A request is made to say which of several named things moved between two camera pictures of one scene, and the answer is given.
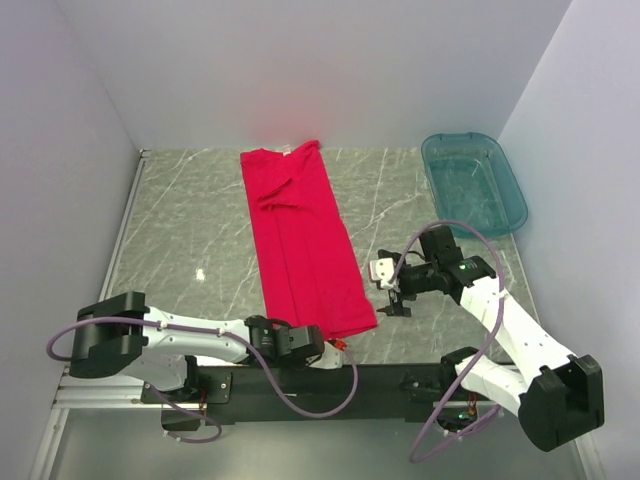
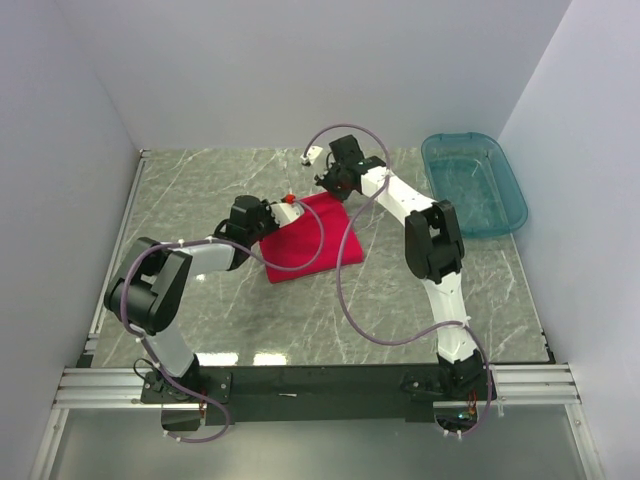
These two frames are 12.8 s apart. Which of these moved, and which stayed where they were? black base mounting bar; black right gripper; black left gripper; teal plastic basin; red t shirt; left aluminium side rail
Moved: black right gripper; red t shirt; black left gripper
Stayed: teal plastic basin; black base mounting bar; left aluminium side rail
